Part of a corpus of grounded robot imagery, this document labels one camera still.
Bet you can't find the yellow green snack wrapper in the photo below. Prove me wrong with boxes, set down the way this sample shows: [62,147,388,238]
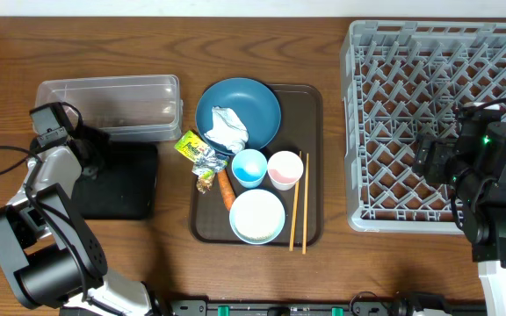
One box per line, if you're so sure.
[174,130,228,179]

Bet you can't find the white tissue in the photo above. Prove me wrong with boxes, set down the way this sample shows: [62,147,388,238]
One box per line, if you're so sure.
[206,106,249,154]

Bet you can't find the pink cup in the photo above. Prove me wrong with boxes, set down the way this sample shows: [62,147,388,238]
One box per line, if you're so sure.
[268,151,304,190]

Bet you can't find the light blue cup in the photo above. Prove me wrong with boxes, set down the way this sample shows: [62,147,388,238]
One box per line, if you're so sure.
[231,149,268,189]

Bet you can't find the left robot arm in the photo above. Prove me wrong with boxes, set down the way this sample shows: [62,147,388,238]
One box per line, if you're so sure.
[0,126,162,315]

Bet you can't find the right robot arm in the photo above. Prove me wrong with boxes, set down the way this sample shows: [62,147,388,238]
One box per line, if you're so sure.
[412,104,506,315]

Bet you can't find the grey dishwasher rack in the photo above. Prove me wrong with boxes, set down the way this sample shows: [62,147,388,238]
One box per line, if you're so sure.
[340,20,506,234]

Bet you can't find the clear plastic bin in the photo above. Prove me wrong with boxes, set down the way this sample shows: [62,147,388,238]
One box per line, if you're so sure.
[35,75,183,142]

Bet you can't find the black plastic bin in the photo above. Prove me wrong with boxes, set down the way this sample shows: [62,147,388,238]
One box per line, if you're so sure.
[71,142,158,220]

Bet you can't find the brown food scrap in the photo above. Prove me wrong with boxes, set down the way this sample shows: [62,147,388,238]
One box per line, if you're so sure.
[196,174,215,193]

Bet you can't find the right wooden chopstick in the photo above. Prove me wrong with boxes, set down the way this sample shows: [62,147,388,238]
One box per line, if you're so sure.
[301,153,309,255]

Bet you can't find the orange carrot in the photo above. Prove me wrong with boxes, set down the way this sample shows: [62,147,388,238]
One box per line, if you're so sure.
[217,169,235,212]

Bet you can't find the brown serving tray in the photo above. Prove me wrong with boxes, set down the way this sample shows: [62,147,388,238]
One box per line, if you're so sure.
[190,78,323,248]

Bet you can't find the light blue bowl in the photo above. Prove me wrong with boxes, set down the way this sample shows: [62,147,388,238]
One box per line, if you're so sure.
[229,189,286,245]

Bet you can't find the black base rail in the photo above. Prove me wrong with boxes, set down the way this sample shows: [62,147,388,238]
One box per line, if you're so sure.
[170,291,488,316]

